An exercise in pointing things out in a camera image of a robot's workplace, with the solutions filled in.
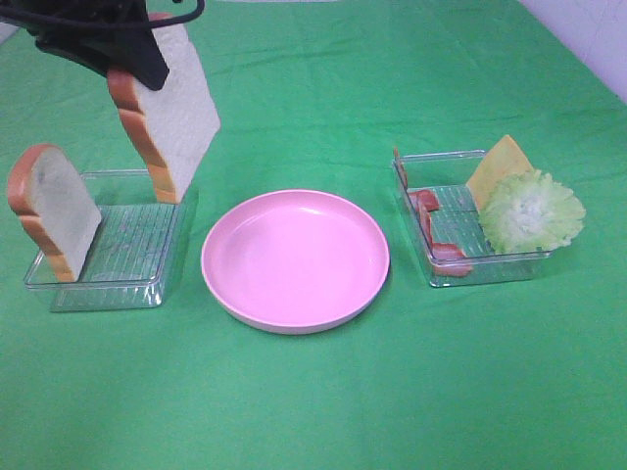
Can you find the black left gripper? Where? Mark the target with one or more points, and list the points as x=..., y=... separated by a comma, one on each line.
x=106, y=35

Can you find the bread slice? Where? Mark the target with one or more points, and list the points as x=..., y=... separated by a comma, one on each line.
x=172, y=128
x=56, y=210

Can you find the bacon strip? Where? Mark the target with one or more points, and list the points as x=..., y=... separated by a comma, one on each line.
x=423, y=199
x=443, y=253

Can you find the yellow cheese slice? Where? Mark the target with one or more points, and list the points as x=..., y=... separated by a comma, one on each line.
x=504, y=159

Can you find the green lettuce leaf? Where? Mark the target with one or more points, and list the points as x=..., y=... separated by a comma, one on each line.
x=530, y=212

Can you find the green tablecloth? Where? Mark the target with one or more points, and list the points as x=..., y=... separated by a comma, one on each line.
x=523, y=375

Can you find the left clear plastic container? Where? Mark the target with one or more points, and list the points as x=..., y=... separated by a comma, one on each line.
x=138, y=252

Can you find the clear plastic container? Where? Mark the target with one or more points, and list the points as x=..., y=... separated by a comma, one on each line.
x=442, y=221
x=138, y=252

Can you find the pink round plate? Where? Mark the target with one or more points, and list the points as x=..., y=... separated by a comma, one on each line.
x=295, y=261

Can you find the right clear plastic container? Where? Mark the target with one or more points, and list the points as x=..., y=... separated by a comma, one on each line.
x=442, y=221

